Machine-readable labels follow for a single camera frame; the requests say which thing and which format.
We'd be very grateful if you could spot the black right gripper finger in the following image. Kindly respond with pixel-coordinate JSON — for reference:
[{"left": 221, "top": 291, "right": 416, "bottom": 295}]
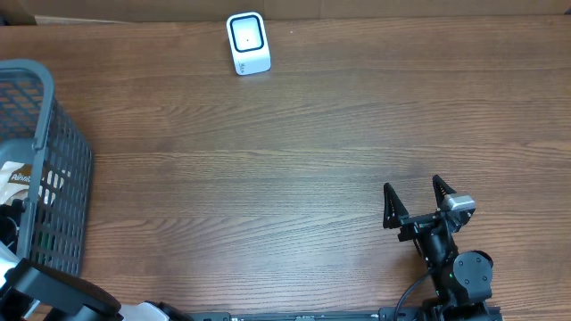
[
  {"left": 432, "top": 175, "right": 456, "bottom": 208},
  {"left": 383, "top": 183, "right": 410, "bottom": 229}
]

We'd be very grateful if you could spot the brown snack pouch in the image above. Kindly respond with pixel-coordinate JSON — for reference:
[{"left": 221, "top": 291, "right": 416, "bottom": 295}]
[{"left": 0, "top": 160, "right": 66, "bottom": 207}]

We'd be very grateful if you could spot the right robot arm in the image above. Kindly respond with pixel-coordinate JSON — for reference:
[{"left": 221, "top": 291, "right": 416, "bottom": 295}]
[{"left": 378, "top": 175, "right": 503, "bottom": 321}]

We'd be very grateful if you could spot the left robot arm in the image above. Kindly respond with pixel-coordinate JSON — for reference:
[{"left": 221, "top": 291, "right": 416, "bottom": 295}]
[{"left": 1, "top": 199, "right": 205, "bottom": 320}]

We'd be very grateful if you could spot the grey plastic mesh basket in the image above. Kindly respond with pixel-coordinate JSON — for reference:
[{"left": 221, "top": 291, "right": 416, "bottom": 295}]
[{"left": 1, "top": 59, "right": 94, "bottom": 276}]

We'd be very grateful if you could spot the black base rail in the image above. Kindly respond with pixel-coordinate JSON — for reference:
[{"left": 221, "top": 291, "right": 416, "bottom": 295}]
[{"left": 187, "top": 307, "right": 504, "bottom": 321}]

